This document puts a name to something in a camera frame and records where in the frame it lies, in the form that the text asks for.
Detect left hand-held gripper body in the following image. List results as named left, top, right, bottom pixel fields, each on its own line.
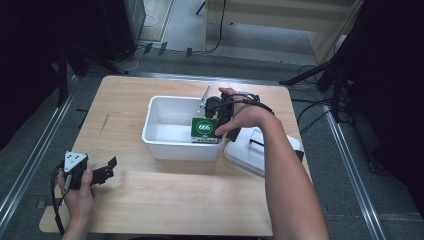
left=59, top=151, right=90, bottom=192

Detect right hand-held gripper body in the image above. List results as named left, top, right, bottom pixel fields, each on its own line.
left=199, top=83, right=235, bottom=119

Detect green printed carton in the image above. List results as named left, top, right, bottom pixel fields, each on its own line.
left=190, top=116, right=223, bottom=145

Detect white lid with black clasps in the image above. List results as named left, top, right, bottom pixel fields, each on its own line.
left=223, top=126, right=305, bottom=179

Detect white plastic storage box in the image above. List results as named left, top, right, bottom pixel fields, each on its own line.
left=141, top=95, right=228, bottom=162

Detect person's right hand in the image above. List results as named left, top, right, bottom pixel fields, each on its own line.
left=214, top=86, right=277, bottom=138

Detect person's left hand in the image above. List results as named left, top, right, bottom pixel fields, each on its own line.
left=56, top=168, right=97, bottom=219

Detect grey floor plate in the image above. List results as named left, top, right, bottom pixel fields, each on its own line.
left=34, top=197, right=65, bottom=210

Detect black metal stand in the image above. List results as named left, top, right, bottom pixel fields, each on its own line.
left=279, top=58, right=353, bottom=124
left=55, top=41, right=130, bottom=108

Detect dark curtain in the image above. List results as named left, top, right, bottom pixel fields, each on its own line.
left=333, top=0, right=424, bottom=219
left=0, top=0, right=105, bottom=152

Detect black cabinet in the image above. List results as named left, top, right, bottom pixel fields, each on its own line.
left=99, top=0, right=148, bottom=63

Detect right hand-held gripper cable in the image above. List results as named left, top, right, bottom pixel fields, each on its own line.
left=213, top=92, right=276, bottom=117

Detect hand-held gripper cable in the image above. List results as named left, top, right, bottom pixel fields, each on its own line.
left=50, top=163, right=68, bottom=237
left=213, top=92, right=276, bottom=117

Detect metal floor rail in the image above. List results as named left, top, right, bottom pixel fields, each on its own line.
left=0, top=75, right=80, bottom=232
left=128, top=71, right=285, bottom=87
left=322, top=105, right=388, bottom=240

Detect left hand-held gripper cable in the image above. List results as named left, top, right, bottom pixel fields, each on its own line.
left=50, top=163, right=68, bottom=237

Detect black hanging cable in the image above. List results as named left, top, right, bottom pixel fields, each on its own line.
left=201, top=0, right=228, bottom=55

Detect black floor cables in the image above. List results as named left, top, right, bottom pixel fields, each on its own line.
left=295, top=64, right=335, bottom=135

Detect white floor cable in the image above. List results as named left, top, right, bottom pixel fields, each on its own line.
left=124, top=45, right=148, bottom=73

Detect light wooden furniture frame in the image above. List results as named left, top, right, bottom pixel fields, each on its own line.
left=202, top=0, right=365, bottom=65

